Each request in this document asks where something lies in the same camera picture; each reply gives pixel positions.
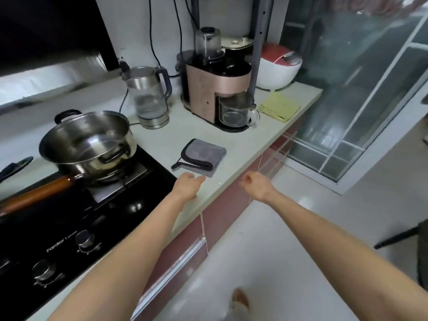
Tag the person's left hand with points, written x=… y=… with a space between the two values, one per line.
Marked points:
x=189 y=188

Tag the person's right hand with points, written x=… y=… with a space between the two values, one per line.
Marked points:
x=259 y=187

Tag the grey microfibre cloth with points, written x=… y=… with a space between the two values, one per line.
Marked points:
x=207 y=153

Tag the green towel with small print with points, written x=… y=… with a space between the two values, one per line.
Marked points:
x=279 y=106

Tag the person's right forearm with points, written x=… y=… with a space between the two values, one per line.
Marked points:
x=341 y=250

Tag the person's left forearm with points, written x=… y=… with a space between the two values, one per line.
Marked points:
x=127 y=264

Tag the pink cabinet drawers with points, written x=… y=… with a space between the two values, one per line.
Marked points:
x=227 y=203

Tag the black glass stove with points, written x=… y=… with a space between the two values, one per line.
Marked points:
x=117 y=213

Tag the clear glass blender jug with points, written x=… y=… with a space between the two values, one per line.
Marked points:
x=234 y=113

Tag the glass electric kettle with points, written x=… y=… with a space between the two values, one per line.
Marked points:
x=147 y=106

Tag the stainless steel stockpot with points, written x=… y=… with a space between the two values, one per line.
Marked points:
x=110 y=130

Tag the black and pink blender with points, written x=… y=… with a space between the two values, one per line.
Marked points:
x=200 y=90

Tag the black stove knob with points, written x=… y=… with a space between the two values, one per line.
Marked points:
x=88 y=242
x=46 y=272

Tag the red and white rice cooker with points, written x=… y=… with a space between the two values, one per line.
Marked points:
x=274 y=73

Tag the black plug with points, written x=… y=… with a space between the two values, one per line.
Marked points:
x=124 y=68

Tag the frosted glass sliding door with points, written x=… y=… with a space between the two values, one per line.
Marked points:
x=351 y=80

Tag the cream air fryer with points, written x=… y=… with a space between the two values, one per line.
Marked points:
x=237 y=46

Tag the black cooking pot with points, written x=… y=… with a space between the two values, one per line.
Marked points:
x=40 y=193

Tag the steel range hood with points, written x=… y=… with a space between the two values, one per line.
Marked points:
x=50 y=30

